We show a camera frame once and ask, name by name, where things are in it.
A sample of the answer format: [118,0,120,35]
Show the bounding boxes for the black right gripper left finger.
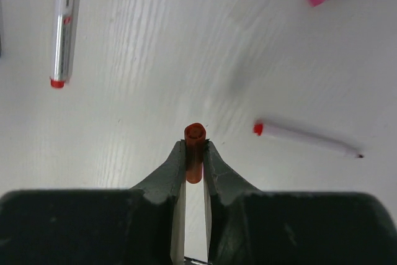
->
[1,140,186,264]

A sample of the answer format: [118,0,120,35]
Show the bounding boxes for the white marker red end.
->
[50,0,80,89]

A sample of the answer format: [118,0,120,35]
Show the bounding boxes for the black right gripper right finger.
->
[203,141,396,264]

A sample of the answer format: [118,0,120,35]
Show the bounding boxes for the thin white pen red end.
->
[252,119,364,159]

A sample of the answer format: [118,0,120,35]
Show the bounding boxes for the brown pen cap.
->
[184,123,206,184]

